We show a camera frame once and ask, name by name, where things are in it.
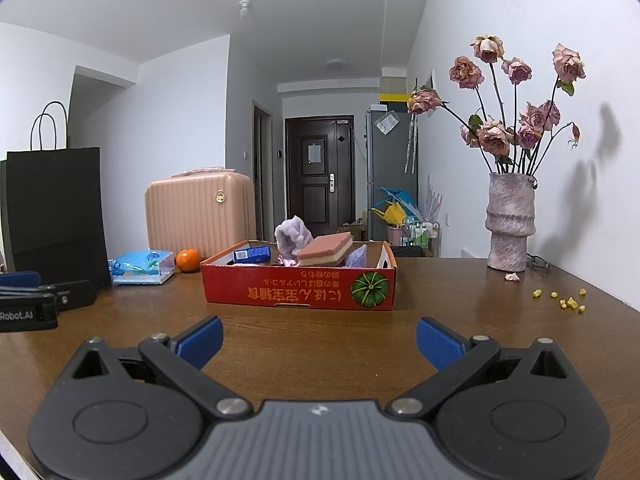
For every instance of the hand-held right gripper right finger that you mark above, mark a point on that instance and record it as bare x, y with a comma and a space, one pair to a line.
440, 342

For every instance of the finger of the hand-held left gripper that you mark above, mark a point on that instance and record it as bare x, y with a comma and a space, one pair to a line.
20, 279
75, 295

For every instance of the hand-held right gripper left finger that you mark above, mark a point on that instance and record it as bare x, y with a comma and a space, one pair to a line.
202, 340

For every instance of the small blue tissue packet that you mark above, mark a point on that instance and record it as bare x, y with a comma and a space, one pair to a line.
251, 255

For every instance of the orange cardboard box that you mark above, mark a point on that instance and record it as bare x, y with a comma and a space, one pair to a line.
300, 285

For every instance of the lavender soft pouch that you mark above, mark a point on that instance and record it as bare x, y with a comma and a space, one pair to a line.
357, 257

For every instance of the fluffy purple cloth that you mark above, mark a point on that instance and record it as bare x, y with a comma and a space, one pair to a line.
292, 235

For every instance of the pink yellow sponge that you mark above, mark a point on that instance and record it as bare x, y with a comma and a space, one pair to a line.
325, 250

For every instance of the large blue tissue pack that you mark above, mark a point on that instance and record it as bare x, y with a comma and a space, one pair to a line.
142, 267

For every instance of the black paper bag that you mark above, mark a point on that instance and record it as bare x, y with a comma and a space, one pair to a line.
55, 215

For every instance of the orange fruit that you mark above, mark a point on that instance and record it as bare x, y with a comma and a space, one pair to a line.
188, 260

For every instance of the white flat panel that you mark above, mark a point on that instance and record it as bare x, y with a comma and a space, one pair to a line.
474, 253

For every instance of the fallen pink petal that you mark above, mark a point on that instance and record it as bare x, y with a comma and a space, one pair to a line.
512, 276

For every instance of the metal cart with bottles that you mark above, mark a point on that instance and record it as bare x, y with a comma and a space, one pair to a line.
422, 235

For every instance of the pink plastic bin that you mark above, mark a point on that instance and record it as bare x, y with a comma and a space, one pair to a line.
395, 235

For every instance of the pink ribbed suitcase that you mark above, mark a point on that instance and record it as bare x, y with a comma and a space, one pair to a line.
200, 215

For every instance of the black eyeglasses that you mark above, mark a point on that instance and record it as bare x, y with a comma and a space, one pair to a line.
539, 263

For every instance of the scattered yellow petal bits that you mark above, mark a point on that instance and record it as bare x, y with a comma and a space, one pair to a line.
567, 303

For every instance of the yellow bag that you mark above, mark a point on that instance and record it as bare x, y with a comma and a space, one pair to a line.
395, 214

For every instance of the open brown carton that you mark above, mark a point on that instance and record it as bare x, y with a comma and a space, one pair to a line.
354, 232

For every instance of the mottled pink ceramic vase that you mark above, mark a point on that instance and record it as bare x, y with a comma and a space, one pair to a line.
510, 220

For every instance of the purple feather decoration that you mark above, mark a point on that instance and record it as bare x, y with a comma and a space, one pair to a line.
434, 200

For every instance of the grey refrigerator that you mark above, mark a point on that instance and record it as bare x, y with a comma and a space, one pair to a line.
392, 170

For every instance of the dark brown entrance door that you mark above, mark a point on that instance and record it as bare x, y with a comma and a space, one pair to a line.
320, 180

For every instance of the white folded umbrella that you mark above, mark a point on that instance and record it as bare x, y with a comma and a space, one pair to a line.
412, 145

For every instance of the dried pink rose bouquet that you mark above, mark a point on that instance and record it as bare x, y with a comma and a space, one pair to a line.
492, 137

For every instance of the white paper notice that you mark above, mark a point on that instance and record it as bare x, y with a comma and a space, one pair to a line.
314, 153

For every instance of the clear plastic bag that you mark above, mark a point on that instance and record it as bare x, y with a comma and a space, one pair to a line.
387, 123

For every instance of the yellow black box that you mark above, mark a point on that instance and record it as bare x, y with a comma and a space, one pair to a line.
394, 97

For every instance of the round ceiling lamp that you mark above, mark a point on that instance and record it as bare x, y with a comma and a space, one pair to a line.
339, 64

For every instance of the ceiling sprinkler head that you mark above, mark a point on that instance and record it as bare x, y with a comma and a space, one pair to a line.
244, 10

